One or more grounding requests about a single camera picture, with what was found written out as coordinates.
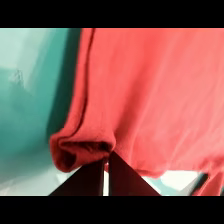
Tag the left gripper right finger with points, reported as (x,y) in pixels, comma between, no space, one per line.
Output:
(124,180)

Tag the red T-shirt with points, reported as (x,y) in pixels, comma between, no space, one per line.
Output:
(146,100)

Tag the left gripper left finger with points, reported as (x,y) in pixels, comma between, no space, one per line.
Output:
(87,181)

